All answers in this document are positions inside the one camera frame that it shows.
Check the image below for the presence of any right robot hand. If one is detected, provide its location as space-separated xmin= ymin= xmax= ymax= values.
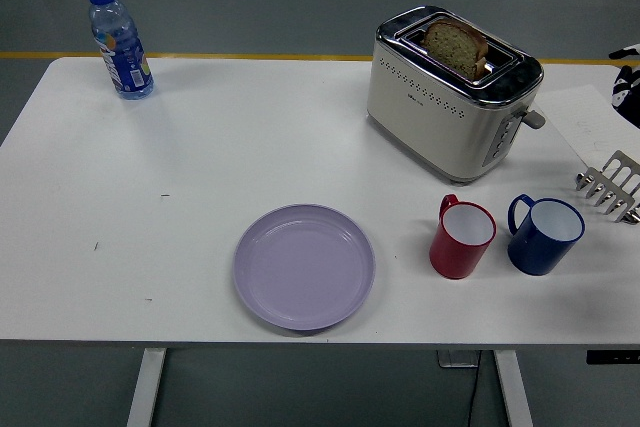
xmin=608 ymin=44 xmax=640 ymax=123

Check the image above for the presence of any grey toaster lever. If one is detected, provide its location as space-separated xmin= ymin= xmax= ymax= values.
xmin=518 ymin=106 xmax=546 ymax=130

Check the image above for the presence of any slice of bread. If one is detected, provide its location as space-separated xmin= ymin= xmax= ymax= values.
xmin=419 ymin=18 xmax=490 ymax=82

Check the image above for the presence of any lilac plastic plate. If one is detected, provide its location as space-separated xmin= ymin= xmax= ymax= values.
xmin=232 ymin=203 xmax=377 ymax=332

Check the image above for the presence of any white paper sheet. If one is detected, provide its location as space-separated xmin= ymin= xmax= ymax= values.
xmin=537 ymin=84 xmax=640 ymax=168

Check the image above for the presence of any silver metal toast rack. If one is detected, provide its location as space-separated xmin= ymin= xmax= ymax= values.
xmin=573 ymin=149 xmax=640 ymax=224

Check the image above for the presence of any blue mug white inside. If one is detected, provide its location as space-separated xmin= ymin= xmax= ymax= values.
xmin=507 ymin=193 xmax=586 ymax=277

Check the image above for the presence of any cream and chrome toaster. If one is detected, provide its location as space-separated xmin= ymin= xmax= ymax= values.
xmin=365 ymin=5 xmax=547 ymax=186

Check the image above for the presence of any red mug white inside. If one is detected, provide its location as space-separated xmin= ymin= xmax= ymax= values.
xmin=428 ymin=194 xmax=498 ymax=280

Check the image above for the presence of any black table control panel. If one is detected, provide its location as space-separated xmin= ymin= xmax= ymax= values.
xmin=586 ymin=349 xmax=640 ymax=364

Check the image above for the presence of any white table leg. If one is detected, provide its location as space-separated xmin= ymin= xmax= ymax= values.
xmin=492 ymin=349 xmax=534 ymax=427
xmin=125 ymin=348 xmax=167 ymax=427

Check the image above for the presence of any clear water bottle blue cap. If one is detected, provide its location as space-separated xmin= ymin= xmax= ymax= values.
xmin=86 ymin=0 xmax=155 ymax=101

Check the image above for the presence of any clear plastic bracket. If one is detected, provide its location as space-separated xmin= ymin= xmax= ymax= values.
xmin=436 ymin=349 xmax=481 ymax=369

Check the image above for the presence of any black hanging cable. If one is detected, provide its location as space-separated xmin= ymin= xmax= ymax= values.
xmin=467 ymin=350 xmax=484 ymax=427

